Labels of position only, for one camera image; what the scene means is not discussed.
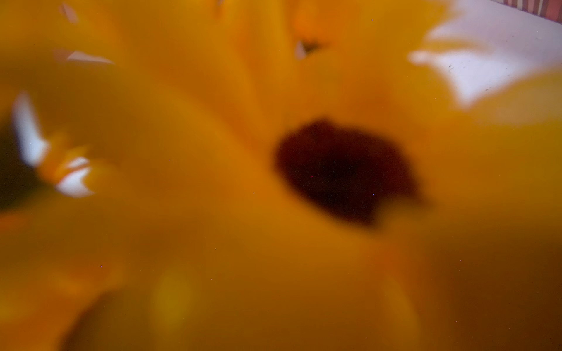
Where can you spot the sunflower pot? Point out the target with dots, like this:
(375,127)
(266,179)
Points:
(274,175)

